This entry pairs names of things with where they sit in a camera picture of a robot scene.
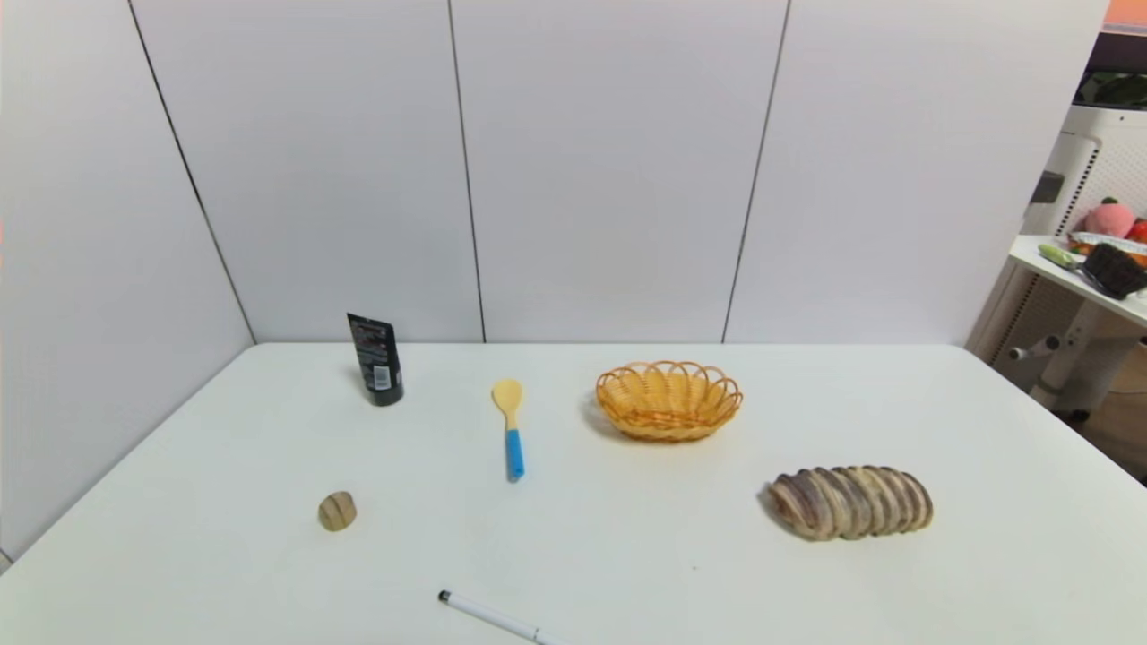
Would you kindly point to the small round wooden piece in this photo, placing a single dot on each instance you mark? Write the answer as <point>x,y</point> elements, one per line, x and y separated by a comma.
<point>337,511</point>

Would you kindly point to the yellow woven basket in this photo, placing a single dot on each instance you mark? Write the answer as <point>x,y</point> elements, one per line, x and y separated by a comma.
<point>668,405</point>

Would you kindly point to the black woven basket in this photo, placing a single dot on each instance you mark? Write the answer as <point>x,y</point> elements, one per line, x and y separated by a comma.
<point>1114,270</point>

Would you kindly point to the black squeeze tube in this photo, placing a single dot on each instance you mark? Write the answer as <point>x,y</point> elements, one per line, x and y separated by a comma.
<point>375,358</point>

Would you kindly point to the white marker pen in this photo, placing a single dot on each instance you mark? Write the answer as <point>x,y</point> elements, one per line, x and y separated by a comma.
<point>488,615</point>

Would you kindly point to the striped bread loaf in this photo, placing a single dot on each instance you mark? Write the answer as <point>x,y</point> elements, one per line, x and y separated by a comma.
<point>847,502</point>

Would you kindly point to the grey box on panel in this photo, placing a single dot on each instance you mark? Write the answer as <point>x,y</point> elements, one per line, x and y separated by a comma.
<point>1046,188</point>

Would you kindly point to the white side desk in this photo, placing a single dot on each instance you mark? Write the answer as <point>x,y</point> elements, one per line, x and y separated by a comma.
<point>1080,345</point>

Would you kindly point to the orange rimmed plate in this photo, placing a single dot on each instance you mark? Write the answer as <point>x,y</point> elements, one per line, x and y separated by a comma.
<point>1095,240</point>

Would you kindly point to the pink plush toy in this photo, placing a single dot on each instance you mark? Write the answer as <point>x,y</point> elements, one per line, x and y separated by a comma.
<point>1109,219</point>

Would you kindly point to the red toy fruit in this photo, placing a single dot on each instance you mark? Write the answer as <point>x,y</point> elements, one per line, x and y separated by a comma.
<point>1139,231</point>

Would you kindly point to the dark monitor screen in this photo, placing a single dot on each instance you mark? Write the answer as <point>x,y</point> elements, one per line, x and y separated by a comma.
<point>1116,88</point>

